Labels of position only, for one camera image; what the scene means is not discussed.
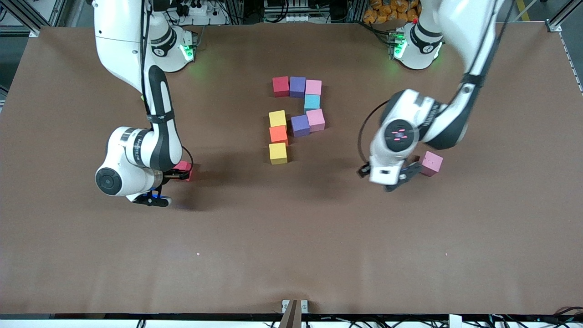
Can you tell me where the red foam cube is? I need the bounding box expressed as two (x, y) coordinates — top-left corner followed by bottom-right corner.
(174, 160), (193, 182)
(272, 76), (291, 98)

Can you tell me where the purple foam cube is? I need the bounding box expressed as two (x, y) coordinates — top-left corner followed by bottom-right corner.
(290, 76), (307, 99)
(291, 114), (311, 138)

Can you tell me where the orange foam cube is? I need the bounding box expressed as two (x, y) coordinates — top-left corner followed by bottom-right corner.
(269, 125), (289, 146)

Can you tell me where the brown table cover sheet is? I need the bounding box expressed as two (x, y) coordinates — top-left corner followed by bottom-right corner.
(0, 23), (583, 316)

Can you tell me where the white power strip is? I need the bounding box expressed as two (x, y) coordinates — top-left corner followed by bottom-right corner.
(175, 0), (228, 26)

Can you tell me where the bag of orange fruits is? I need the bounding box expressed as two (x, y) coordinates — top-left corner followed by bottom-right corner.
(363, 0), (419, 24)

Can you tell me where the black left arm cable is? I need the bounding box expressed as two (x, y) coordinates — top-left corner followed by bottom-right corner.
(357, 0), (515, 167)

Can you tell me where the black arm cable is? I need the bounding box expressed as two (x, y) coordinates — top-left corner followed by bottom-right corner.
(139, 0), (194, 173)
(357, 0), (515, 167)

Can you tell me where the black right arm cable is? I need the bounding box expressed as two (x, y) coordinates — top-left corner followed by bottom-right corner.
(139, 0), (194, 173)

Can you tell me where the aluminium frame post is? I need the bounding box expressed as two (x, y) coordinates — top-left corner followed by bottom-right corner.
(228, 0), (244, 24)
(348, 0), (365, 24)

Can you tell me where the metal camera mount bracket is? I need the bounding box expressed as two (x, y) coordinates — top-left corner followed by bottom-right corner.
(279, 299), (308, 328)

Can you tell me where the aluminium frame profile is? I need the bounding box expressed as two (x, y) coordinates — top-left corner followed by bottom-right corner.
(547, 0), (583, 32)
(0, 0), (69, 37)

